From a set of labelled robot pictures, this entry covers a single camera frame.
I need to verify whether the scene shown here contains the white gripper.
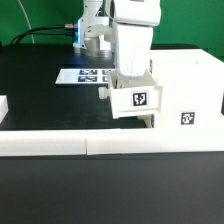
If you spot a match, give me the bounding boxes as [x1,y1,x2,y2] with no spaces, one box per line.
[111,0,161,77]

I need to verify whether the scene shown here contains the white drawer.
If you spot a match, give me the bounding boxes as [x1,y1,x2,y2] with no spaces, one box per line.
[137,114,155,128]
[98,70,162,119]

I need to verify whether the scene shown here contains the white drawer cabinet box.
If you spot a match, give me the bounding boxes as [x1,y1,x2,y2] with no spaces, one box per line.
[151,49,224,130]

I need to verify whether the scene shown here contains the white front drawer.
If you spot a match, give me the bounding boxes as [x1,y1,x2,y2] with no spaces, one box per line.
[137,114,155,128]

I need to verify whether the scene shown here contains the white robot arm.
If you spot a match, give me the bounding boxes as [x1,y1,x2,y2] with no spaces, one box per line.
[73,0,161,77]

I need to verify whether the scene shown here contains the white marker sheet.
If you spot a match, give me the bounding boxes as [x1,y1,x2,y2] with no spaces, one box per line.
[56,68,112,85]

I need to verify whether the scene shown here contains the white front fence right piece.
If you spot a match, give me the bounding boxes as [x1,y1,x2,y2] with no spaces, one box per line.
[86,129,224,155]

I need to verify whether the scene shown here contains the white fence piece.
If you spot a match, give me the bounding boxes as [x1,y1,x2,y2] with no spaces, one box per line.
[0,130,87,157]
[0,95,8,124]
[86,129,224,155]

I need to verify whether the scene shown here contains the white front fence left piece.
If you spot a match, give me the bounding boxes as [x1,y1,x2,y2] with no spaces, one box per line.
[0,130,87,157]

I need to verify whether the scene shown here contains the black cables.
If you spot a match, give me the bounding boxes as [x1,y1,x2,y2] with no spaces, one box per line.
[9,23,80,46]

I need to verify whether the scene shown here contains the white thin cable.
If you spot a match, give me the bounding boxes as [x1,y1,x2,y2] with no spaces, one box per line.
[17,0,36,44]

